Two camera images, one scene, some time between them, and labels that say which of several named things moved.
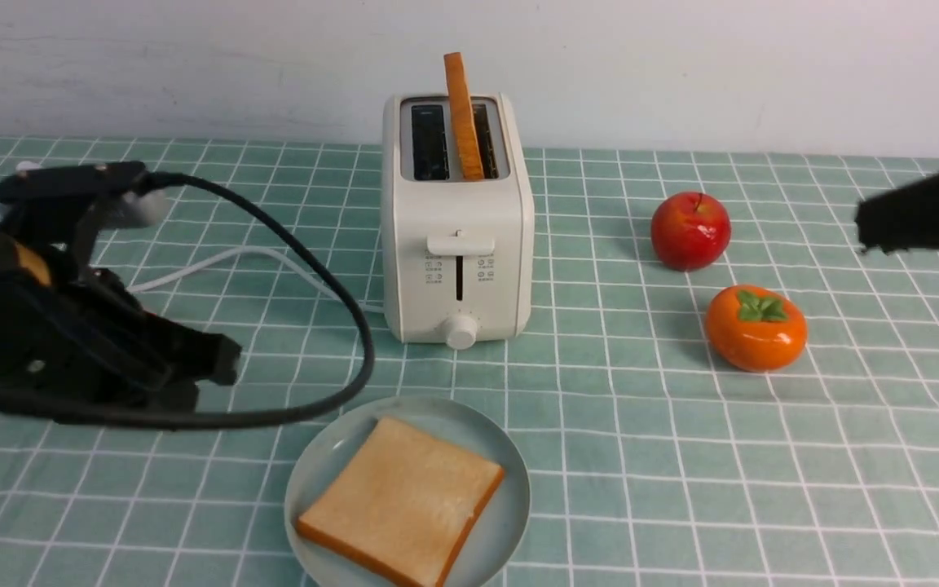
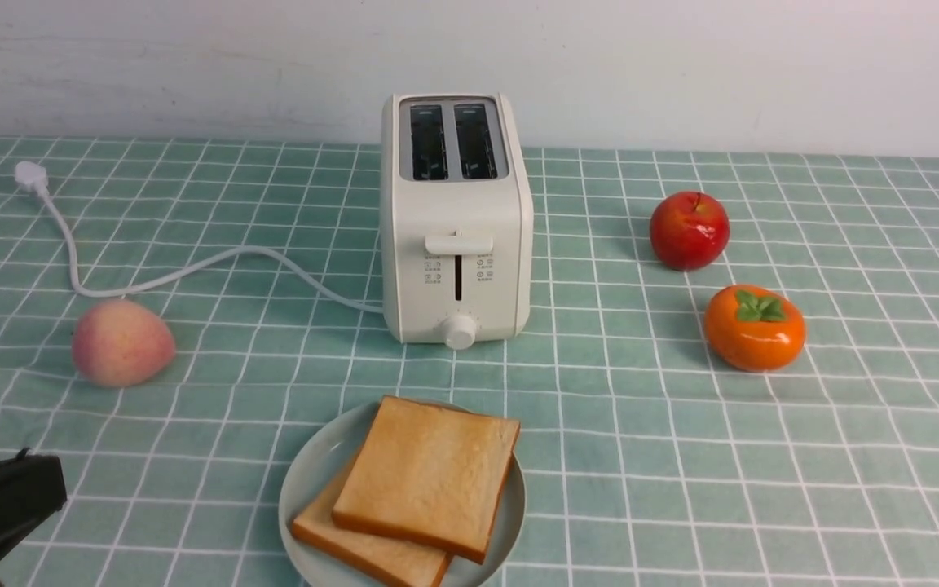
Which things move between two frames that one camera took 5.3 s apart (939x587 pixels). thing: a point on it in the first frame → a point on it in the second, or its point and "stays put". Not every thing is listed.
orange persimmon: [755, 328] stays put
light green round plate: [497, 536] stays put
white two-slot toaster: [457, 255] stays put
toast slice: [470, 159] → [429, 475]
